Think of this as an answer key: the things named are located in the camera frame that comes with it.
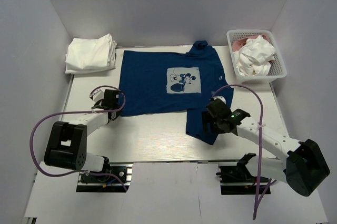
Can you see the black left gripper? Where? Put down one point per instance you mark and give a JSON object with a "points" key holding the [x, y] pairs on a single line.
{"points": [[116, 116]]}

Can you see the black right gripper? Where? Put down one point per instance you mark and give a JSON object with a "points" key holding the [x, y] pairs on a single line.
{"points": [[207, 118]]}

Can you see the blue Mickey print t-shirt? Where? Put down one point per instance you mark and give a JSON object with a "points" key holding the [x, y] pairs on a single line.
{"points": [[166, 82]]}

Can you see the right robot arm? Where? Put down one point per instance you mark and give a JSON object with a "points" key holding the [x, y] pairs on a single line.
{"points": [[300, 164]]}

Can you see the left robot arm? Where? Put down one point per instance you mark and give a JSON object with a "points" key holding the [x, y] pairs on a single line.
{"points": [[67, 144]]}

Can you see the folded white t-shirt stack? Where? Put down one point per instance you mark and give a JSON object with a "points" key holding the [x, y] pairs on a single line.
{"points": [[86, 56]]}

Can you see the crumpled white t-shirt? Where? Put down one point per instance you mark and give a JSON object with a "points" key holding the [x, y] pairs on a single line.
{"points": [[250, 63]]}

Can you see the white plastic basket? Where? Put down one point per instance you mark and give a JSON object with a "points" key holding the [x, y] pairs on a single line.
{"points": [[277, 69]]}

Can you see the pink t-shirt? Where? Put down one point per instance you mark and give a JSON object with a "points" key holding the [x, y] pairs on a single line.
{"points": [[254, 43]]}

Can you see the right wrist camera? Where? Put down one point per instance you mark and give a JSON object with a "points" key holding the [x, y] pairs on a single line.
{"points": [[221, 98]]}

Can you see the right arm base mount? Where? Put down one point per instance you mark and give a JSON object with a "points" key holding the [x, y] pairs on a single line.
{"points": [[236, 179]]}

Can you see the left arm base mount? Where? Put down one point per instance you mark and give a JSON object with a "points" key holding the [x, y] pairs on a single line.
{"points": [[118, 182]]}

